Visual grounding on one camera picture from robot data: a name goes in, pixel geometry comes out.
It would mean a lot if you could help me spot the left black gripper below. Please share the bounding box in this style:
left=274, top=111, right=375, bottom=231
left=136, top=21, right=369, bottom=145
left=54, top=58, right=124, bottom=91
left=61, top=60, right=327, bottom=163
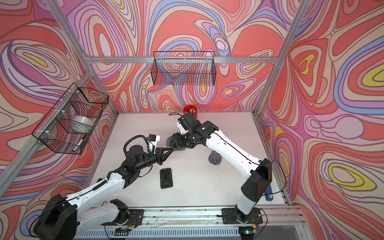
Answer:
left=134, top=148, right=173, bottom=173

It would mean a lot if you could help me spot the grey phone stand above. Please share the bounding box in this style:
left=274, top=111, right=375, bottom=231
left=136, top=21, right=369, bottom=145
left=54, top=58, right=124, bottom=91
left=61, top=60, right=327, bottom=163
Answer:
left=166, top=136, right=176, bottom=149
left=208, top=151, right=222, bottom=166

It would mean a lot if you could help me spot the black rectangular phone holder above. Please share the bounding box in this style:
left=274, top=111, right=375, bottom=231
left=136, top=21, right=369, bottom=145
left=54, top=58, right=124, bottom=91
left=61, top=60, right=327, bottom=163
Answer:
left=160, top=168, right=173, bottom=189

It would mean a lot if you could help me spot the back wire basket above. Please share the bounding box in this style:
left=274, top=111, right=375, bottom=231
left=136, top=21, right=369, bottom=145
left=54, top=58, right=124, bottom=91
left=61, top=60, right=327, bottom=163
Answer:
left=151, top=51, right=217, bottom=86

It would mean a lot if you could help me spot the black marker in basket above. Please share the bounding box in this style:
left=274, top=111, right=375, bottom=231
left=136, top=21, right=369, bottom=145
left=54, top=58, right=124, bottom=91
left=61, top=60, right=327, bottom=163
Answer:
left=73, top=135, right=87, bottom=152

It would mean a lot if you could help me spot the wire basket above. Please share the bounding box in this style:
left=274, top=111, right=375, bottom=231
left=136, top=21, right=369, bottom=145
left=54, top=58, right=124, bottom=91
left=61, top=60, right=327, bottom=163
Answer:
left=151, top=51, right=217, bottom=86
left=32, top=84, right=109, bottom=155

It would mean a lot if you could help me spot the red pen cup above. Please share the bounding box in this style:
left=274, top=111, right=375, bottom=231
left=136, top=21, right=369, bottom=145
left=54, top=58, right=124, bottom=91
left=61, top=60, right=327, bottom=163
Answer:
left=183, top=105, right=198, bottom=117

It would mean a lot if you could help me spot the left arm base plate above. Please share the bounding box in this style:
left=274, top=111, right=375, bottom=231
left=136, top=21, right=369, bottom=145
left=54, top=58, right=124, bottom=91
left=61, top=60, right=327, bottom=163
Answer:
left=102, top=209, right=144, bottom=227

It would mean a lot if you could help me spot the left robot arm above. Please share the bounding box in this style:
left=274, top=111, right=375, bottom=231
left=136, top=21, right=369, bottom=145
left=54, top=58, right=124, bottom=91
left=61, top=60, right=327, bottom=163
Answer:
left=29, top=135, right=174, bottom=240

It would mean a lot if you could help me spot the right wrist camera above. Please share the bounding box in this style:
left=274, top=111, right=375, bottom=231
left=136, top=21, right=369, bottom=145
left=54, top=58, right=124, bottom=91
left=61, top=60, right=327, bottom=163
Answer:
left=177, top=112, right=201, bottom=135

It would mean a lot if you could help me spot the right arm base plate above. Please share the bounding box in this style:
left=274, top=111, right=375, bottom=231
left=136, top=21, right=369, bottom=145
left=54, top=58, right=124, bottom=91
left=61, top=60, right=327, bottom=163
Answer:
left=220, top=207, right=264, bottom=225

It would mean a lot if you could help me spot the silver tape roll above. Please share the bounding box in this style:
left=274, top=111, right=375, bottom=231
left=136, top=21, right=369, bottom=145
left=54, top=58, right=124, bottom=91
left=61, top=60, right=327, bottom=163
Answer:
left=69, top=116, right=94, bottom=135

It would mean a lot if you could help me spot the left wire basket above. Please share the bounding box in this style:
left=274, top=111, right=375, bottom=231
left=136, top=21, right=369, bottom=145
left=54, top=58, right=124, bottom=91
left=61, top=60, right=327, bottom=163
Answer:
left=32, top=84, right=109, bottom=155

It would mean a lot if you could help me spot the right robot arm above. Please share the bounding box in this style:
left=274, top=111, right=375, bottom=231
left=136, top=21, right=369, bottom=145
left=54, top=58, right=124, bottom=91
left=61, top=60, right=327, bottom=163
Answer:
left=170, top=120, right=273, bottom=223

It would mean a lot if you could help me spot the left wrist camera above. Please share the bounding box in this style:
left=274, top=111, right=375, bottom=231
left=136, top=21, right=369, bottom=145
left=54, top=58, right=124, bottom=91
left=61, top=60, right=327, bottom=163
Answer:
left=147, top=134, right=161, bottom=154

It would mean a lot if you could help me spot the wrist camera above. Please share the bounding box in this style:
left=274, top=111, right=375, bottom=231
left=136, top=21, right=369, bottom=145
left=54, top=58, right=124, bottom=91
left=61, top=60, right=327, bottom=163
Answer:
left=177, top=112, right=201, bottom=135
left=147, top=134, right=161, bottom=154

